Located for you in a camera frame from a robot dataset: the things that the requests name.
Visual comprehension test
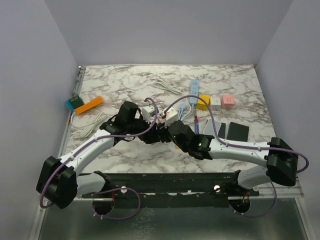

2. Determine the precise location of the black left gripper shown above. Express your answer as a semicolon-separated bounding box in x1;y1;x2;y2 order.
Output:
126;113;160;144

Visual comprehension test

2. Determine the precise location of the orange power strip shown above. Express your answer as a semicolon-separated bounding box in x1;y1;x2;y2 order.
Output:
74;96;104;115

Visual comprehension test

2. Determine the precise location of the yellow cube socket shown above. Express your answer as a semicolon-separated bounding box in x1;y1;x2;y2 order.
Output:
196;95;210;111

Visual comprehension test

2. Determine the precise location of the white tiger cube socket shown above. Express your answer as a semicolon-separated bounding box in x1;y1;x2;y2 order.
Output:
210;97;221;111

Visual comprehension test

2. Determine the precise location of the teal blue plug block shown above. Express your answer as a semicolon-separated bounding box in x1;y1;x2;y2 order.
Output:
65;94;84;111

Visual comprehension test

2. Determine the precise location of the light blue power strip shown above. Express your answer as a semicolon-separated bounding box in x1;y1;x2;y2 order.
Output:
189;79;199;105

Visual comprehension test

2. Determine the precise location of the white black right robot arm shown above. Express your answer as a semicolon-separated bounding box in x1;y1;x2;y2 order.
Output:
164;120;298;196

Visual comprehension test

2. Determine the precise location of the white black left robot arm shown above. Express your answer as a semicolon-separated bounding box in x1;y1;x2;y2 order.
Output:
36;101;156;209

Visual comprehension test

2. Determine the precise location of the blue red screwdriver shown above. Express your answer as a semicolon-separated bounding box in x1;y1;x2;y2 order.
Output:
194;112;200;135

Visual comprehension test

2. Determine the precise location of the black block under box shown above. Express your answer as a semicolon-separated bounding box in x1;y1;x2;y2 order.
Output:
218;123;226;139

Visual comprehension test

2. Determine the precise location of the black flat block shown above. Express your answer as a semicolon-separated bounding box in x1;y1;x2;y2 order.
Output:
226;122;250;142

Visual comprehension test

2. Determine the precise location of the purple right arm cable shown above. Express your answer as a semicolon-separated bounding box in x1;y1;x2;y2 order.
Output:
162;94;310;218

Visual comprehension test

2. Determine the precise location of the light blue coiled cable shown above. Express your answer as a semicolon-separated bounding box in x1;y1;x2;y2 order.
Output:
176;102;196;121

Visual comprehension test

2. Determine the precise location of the white cable bundle left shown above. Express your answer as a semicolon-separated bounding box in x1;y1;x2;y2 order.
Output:
70;111;107;138

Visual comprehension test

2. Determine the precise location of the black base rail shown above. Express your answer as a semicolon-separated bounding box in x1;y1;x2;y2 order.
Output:
51;171;288;209

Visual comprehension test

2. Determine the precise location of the white coiled cable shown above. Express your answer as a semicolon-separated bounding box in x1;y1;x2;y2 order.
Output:
152;76;185;96

